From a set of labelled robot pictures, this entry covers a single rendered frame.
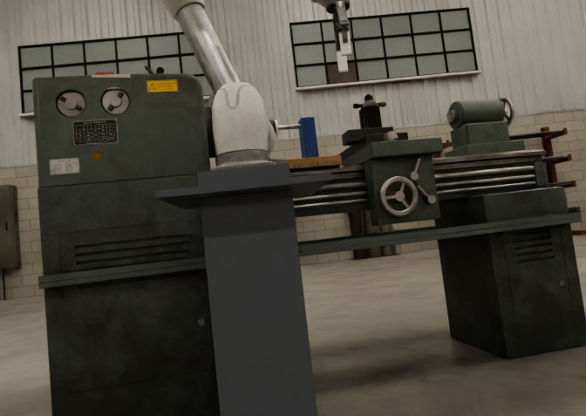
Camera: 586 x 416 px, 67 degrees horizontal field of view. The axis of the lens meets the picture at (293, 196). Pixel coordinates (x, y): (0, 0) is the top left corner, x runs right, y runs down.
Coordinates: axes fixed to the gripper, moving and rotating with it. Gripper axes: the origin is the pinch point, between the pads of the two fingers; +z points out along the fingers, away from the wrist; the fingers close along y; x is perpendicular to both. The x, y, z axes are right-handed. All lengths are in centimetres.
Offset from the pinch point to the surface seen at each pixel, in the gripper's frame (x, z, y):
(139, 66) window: -311, -300, -690
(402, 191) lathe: 21, 39, -42
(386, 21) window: 179, -347, -735
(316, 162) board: -11, 23, -47
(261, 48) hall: -75, -317, -715
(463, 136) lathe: 60, 14, -77
